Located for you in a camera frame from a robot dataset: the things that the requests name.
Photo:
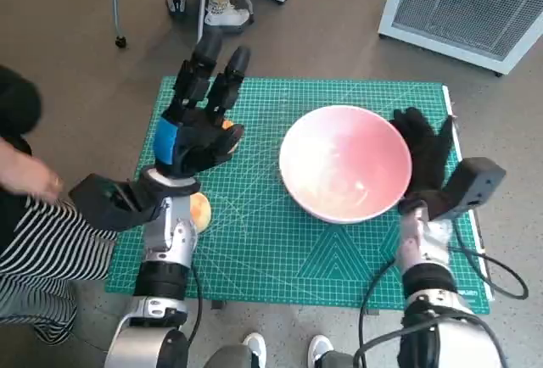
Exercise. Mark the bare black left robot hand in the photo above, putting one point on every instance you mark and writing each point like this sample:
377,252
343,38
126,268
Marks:
195,130

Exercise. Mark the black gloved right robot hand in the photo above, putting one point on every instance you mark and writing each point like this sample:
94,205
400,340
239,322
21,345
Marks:
426,152

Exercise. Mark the person's hand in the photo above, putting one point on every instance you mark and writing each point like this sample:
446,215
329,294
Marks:
25,173

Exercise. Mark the long braided toy bread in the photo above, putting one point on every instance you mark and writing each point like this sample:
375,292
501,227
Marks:
227,124

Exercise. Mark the round toy bread bun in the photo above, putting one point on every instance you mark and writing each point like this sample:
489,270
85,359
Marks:
203,213

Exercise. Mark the pink bowl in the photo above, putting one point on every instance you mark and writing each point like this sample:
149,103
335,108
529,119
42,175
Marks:
339,160

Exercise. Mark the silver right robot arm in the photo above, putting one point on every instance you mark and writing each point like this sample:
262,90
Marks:
418,249

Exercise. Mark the thin white board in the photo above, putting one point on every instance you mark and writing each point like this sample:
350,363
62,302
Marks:
446,90

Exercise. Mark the green cutting mat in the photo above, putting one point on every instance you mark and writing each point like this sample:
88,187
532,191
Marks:
254,236

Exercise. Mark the silver metal pole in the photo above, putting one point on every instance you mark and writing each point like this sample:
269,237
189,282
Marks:
203,3

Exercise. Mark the large white mesh-front cabinet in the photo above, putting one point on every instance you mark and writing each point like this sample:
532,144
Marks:
466,3

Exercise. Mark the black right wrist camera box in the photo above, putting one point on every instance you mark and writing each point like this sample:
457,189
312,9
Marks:
475,185

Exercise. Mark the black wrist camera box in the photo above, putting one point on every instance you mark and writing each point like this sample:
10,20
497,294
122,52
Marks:
475,185
102,207

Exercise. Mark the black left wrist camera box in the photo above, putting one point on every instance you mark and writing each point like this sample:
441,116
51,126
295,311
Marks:
102,207

